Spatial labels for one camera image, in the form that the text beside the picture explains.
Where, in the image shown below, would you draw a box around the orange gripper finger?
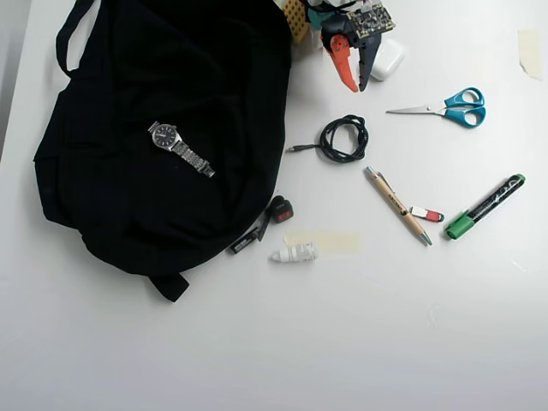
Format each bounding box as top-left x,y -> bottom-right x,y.
329,33 -> 359,93

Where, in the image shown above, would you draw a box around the silver metal wristwatch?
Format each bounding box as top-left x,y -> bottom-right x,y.
147,121 -> 216,179

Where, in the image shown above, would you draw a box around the teal handled scissors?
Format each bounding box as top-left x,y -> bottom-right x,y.
385,86 -> 487,128

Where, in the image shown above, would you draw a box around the black coiled usb cable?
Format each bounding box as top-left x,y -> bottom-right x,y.
289,114 -> 370,164

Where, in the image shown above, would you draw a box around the short beige tape piece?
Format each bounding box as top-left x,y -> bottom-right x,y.
516,28 -> 545,81

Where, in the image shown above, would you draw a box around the small white dropper bottle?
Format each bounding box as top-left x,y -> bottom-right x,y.
268,241 -> 320,265

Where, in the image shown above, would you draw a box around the tan ballpoint pen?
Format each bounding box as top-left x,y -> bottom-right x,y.
364,166 -> 433,247

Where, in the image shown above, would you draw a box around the dark blue white gripper body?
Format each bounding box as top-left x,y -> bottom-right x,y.
320,15 -> 360,52

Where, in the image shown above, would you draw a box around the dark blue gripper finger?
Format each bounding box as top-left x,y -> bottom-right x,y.
357,32 -> 383,92

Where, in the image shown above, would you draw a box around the bare camera circuit board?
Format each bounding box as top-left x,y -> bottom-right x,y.
346,2 -> 397,39

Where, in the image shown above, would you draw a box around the black marker green cap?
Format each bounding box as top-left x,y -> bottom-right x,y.
443,173 -> 527,241

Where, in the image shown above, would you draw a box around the black fabric bag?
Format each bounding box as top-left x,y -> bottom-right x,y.
33,0 -> 295,303

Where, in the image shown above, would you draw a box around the white earbuds case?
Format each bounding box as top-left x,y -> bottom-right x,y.
367,38 -> 406,82

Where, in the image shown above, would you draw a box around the red silver usb stick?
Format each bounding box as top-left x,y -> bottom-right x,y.
409,205 -> 445,223

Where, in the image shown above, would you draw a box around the small black rectangular stick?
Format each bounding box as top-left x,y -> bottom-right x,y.
229,229 -> 262,255

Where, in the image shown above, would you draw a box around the long beige tape strip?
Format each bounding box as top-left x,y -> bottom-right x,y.
284,229 -> 363,253

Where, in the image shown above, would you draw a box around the yellow perforated robot base part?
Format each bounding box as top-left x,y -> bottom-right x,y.
282,0 -> 310,43

